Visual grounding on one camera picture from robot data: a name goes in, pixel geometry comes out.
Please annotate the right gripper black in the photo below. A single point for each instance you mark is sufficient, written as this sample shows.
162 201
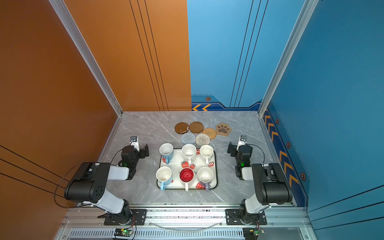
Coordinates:
233 150

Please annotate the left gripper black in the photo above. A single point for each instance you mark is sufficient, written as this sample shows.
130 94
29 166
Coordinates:
141 151

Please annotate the paw shaped wooden coaster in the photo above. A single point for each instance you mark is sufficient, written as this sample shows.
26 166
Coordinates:
223 129

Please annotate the woven rattan round coaster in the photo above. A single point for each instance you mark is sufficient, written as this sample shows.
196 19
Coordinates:
210 132

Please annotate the multicolour woven rope coaster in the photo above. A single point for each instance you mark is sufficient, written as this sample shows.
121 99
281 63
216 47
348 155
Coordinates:
202 139

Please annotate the light brown wooden round coaster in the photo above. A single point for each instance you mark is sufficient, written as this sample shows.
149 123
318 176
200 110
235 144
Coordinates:
196 127

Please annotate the dark brown wooden round coaster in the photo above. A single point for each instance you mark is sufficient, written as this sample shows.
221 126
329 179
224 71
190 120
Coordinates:
181 128

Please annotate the grey woven rope coaster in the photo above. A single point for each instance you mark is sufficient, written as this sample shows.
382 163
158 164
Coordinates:
188 138

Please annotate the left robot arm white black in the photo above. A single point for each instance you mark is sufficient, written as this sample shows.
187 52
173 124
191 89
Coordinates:
88 186

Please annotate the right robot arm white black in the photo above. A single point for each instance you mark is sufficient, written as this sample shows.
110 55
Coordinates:
270 186

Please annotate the blue mug back left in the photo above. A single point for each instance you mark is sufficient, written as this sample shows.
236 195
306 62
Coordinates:
167 151

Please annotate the white mug back right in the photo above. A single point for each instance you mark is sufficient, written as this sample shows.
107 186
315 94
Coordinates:
206 152

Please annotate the light blue mug front left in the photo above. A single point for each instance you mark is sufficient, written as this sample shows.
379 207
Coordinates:
164 176

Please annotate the white strawberry tray black rim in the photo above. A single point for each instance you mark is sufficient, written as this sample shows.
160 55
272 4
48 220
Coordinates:
177 164

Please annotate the white speckled mug back middle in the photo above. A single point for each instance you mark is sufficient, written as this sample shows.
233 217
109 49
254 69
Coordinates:
189 152

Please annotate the red interior mug front middle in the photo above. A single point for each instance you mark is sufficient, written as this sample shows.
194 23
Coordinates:
186 176

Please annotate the left green circuit board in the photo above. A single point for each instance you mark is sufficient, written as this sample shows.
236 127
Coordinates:
123 234

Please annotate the green circuit board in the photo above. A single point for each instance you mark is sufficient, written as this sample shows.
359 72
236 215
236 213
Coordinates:
252 233
123 234

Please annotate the right green circuit board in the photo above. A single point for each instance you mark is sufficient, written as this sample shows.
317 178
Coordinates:
252 233

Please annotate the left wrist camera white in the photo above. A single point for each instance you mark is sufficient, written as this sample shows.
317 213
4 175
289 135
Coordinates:
133 140

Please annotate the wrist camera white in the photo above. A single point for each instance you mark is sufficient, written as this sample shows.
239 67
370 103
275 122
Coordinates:
133 140
242 141

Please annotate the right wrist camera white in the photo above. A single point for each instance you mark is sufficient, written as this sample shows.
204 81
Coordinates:
242 141

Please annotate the purple handled mug front right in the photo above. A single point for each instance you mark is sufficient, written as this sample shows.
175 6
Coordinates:
205 176

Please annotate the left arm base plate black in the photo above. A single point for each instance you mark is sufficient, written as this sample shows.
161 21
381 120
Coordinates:
137 218

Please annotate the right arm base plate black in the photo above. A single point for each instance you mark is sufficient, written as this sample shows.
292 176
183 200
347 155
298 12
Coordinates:
232 216

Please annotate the aluminium front rail frame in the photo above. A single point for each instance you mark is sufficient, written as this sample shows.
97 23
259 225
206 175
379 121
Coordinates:
188 222

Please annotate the right aluminium corner post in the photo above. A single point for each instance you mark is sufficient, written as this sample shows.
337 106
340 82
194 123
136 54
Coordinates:
300 25

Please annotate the aluminium corner post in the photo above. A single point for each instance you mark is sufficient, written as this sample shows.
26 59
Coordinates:
74 32
300 25

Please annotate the left aluminium corner post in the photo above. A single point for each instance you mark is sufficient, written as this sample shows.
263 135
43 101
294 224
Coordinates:
74 32

